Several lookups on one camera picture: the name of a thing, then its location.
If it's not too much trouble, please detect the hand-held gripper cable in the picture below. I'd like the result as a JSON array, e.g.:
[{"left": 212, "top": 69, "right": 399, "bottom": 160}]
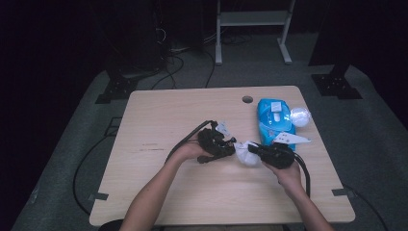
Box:
[
  {"left": 293, "top": 152, "right": 313, "bottom": 198},
  {"left": 165, "top": 119, "right": 215, "bottom": 164}
]

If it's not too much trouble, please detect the right hand-held gripper cable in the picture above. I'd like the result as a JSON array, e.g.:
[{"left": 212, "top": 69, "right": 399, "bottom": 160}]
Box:
[{"left": 293, "top": 152, "right": 313, "bottom": 198}]

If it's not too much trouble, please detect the person's left hand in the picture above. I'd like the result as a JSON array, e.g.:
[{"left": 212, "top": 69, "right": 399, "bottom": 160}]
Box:
[{"left": 172, "top": 134, "right": 213, "bottom": 163}]

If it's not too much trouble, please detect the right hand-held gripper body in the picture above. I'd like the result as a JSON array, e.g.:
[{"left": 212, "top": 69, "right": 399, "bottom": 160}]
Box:
[{"left": 261, "top": 132, "right": 312, "bottom": 170}]

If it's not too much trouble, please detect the person's right hand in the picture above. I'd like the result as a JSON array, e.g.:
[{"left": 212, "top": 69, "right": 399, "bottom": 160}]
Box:
[{"left": 263, "top": 162, "right": 304, "bottom": 193}]

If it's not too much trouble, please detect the left hand-held gripper cable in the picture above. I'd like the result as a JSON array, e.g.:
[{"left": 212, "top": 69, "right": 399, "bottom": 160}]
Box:
[{"left": 165, "top": 119, "right": 215, "bottom": 164}]

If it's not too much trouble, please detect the black tape strip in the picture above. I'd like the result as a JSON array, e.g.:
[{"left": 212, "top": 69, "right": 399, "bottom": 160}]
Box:
[
  {"left": 88, "top": 192, "right": 110, "bottom": 202},
  {"left": 331, "top": 188, "right": 356, "bottom": 197}
]

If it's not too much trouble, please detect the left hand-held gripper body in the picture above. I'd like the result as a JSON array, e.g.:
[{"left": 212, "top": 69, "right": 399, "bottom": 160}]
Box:
[{"left": 197, "top": 120, "right": 235, "bottom": 155}]

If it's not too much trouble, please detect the white metal stand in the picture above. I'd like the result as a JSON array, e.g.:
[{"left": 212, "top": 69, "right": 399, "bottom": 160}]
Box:
[{"left": 215, "top": 0, "right": 296, "bottom": 66}]

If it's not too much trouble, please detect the black floor cable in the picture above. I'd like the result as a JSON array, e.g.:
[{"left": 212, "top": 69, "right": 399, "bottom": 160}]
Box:
[
  {"left": 72, "top": 116, "right": 120, "bottom": 216},
  {"left": 342, "top": 183, "right": 390, "bottom": 231},
  {"left": 204, "top": 47, "right": 217, "bottom": 90},
  {"left": 150, "top": 54, "right": 186, "bottom": 90}
]

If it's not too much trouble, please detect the blue wet wipes pack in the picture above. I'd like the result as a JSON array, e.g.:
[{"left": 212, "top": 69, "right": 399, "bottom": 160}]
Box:
[{"left": 256, "top": 97, "right": 313, "bottom": 152}]

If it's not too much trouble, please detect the white wet wipe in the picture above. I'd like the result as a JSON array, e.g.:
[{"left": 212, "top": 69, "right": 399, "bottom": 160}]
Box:
[{"left": 233, "top": 140, "right": 263, "bottom": 168}]

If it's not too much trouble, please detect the black stand base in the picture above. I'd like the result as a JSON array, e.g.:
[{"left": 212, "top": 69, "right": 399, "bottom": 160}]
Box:
[
  {"left": 311, "top": 64, "right": 364, "bottom": 101},
  {"left": 94, "top": 75, "right": 140, "bottom": 105}
]

